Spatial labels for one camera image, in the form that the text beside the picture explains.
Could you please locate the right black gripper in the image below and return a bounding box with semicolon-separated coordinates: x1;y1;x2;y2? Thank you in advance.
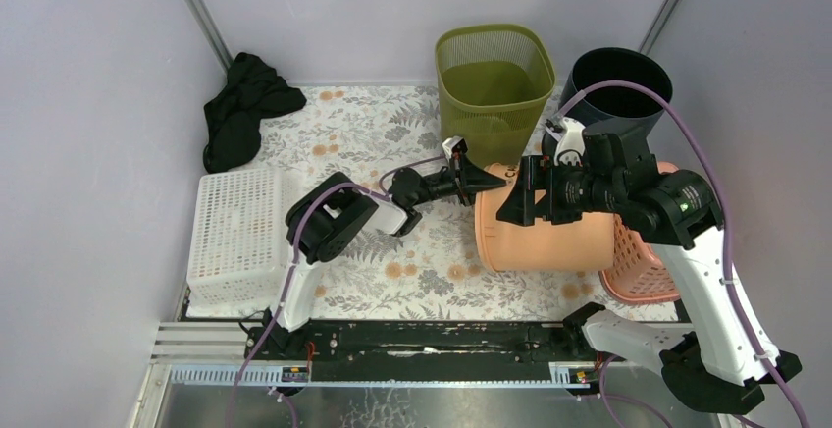
495;153;623;225

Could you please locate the orange round bucket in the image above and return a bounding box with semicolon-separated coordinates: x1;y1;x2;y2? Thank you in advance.
474;163;614;273

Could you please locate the green mesh waste bin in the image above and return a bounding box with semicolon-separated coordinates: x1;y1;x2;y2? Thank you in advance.
435;24;556;167

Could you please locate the dark blue round bin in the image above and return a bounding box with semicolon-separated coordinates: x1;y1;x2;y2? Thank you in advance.
558;47;673;130

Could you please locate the pink plastic basket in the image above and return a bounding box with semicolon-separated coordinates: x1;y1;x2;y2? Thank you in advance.
598;162;683;306

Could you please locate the white plastic basket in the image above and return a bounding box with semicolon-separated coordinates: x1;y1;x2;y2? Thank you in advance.
186;168;299;316

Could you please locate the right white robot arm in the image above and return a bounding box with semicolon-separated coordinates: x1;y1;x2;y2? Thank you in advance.
496;119;802;415

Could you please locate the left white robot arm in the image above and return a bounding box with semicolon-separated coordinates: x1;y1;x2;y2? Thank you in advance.
257;153;506;360

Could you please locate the floral table mat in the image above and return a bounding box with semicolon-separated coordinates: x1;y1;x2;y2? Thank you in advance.
253;86;677;321

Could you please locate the black cloth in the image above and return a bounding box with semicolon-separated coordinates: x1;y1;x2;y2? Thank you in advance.
202;52;307;174

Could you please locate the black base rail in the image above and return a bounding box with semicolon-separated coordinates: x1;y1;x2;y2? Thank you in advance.
244;320;599;383

